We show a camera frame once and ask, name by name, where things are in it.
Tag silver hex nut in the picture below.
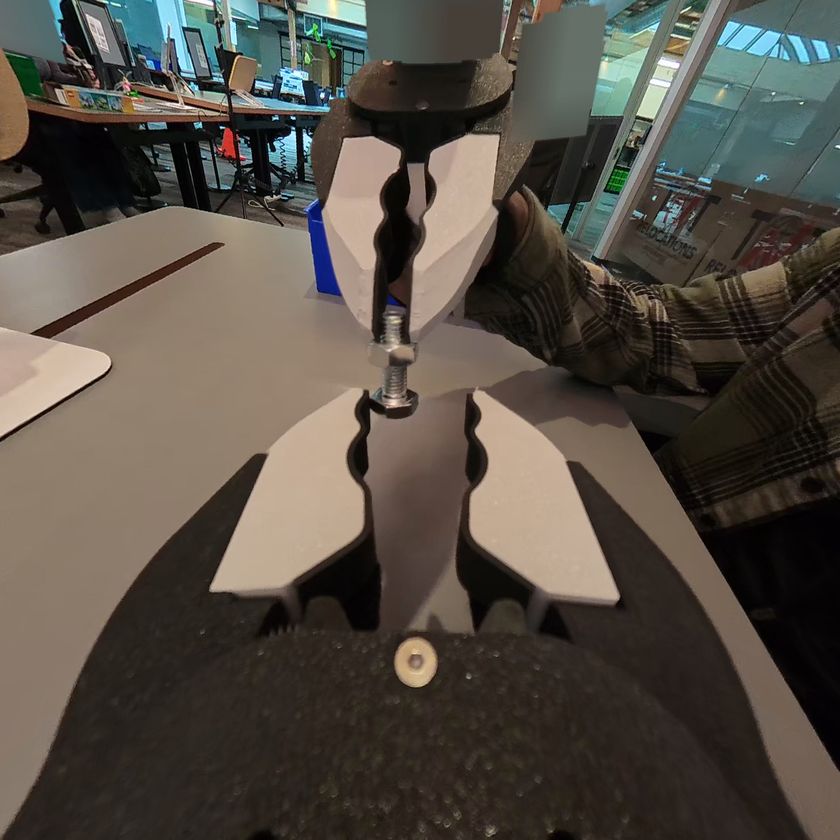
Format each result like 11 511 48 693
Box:
366 340 420 370

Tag green plastic bin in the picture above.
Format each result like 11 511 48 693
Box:
7 52 47 99

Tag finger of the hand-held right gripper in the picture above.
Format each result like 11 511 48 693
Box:
407 134 501 342
323 134 404 332

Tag desk monitor showing document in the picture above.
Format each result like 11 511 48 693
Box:
75 0 132 70
182 28 214 80

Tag wooden board on tripod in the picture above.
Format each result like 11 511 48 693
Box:
213 46 286 221

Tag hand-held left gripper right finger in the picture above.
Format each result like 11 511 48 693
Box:
458 388 622 624

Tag person's right hand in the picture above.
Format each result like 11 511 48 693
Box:
482 187 532 270

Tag colourful toy box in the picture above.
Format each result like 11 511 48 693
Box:
56 85 135 112

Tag black monitor on stand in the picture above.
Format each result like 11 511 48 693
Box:
525 118 621 237

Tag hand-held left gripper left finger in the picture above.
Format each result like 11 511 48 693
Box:
210 387 378 618

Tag person's plaid shirt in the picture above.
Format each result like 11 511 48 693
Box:
656 315 840 532

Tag silver hex bolt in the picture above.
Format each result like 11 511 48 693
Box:
369 312 421 420

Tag white tablet stand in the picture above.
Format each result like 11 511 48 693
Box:
0 327 112 439

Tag long wooden desk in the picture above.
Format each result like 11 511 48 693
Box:
26 95 231 231

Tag person's black trousers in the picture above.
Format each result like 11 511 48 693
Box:
702 512 840 756

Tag printed cardboard moving box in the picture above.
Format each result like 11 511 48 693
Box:
626 187 716 266
699 210 824 280

